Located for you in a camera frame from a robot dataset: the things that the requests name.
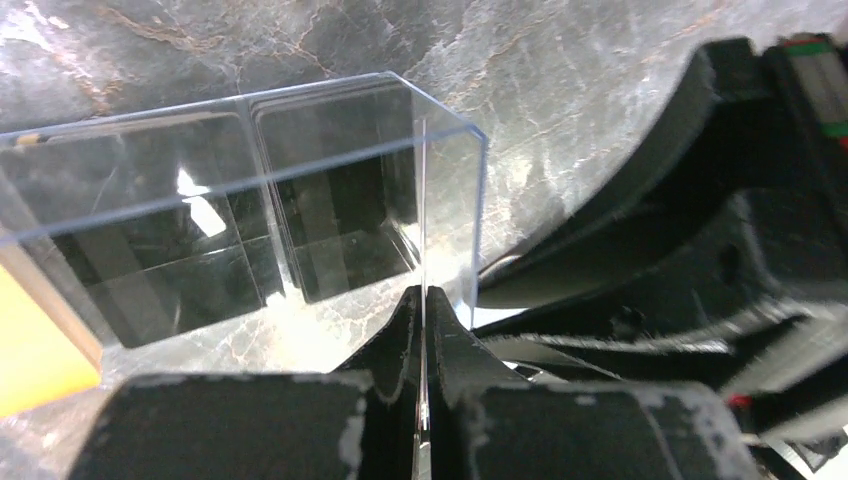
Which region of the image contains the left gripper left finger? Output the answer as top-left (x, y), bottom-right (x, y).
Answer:
top-left (337, 286), bottom-right (422, 479)

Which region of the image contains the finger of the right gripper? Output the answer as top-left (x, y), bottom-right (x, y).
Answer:
top-left (476, 291), bottom-right (809, 389)

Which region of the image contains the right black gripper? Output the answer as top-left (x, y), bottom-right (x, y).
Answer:
top-left (478, 34), bottom-right (847, 479)

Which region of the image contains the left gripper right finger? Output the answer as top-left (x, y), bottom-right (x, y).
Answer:
top-left (425, 286), bottom-right (529, 479)

